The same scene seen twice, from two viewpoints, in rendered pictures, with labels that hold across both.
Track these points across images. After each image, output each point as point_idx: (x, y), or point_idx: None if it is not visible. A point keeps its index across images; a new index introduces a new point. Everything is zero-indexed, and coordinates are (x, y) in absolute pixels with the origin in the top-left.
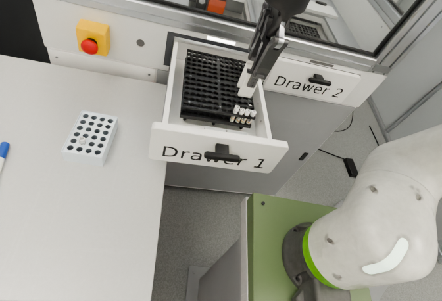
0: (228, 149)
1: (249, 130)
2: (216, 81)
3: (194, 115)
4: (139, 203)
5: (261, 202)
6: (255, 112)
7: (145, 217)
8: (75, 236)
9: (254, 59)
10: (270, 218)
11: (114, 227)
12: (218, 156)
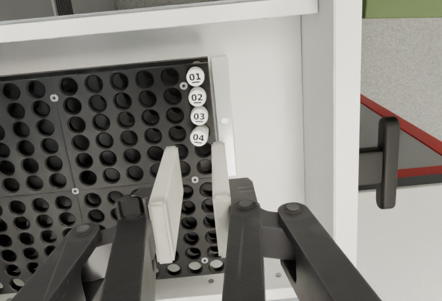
0: (368, 154)
1: (187, 42)
2: (83, 197)
3: (212, 217)
4: (371, 227)
5: None
6: (198, 72)
7: (395, 213)
8: (427, 292)
9: (152, 244)
10: None
11: (414, 250)
12: (396, 179)
